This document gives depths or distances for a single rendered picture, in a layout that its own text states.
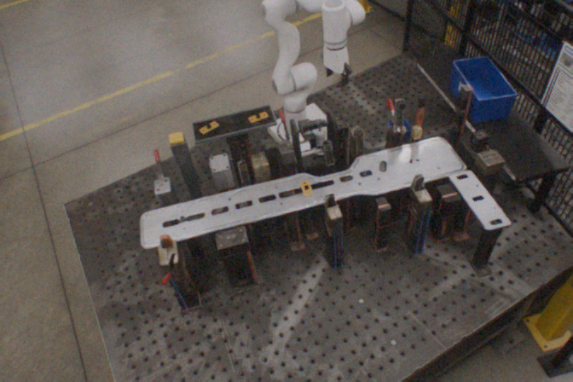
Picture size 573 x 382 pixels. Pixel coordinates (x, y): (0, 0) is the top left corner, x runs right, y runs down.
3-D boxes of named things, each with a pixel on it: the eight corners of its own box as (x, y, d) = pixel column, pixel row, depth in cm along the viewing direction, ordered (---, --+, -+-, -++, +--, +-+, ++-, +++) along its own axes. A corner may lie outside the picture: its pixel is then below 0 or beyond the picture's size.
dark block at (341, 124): (338, 192, 229) (338, 129, 199) (333, 182, 234) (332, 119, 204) (348, 189, 230) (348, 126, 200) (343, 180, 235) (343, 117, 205)
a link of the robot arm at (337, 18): (341, 27, 174) (320, 35, 172) (340, -7, 164) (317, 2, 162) (353, 37, 168) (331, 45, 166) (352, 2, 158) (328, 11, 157)
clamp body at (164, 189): (174, 246, 218) (151, 197, 192) (172, 228, 225) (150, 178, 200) (193, 240, 218) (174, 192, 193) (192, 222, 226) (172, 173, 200)
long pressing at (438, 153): (141, 257, 180) (140, 254, 179) (140, 213, 196) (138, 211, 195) (470, 171, 192) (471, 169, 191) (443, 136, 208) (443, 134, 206)
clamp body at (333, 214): (328, 272, 199) (327, 224, 174) (320, 249, 208) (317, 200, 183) (349, 267, 200) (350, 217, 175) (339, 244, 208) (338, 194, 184)
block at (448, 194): (434, 245, 202) (443, 205, 182) (422, 226, 210) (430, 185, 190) (454, 240, 203) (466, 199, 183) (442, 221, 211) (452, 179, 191)
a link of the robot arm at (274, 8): (309, 91, 231) (279, 102, 227) (298, 80, 239) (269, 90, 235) (300, -7, 196) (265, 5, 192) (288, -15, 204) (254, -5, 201)
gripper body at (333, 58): (319, 41, 173) (321, 66, 181) (337, 51, 167) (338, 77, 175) (333, 32, 176) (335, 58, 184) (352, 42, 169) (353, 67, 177)
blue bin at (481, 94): (472, 124, 205) (478, 100, 196) (447, 83, 227) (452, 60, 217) (510, 118, 205) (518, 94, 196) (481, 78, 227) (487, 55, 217)
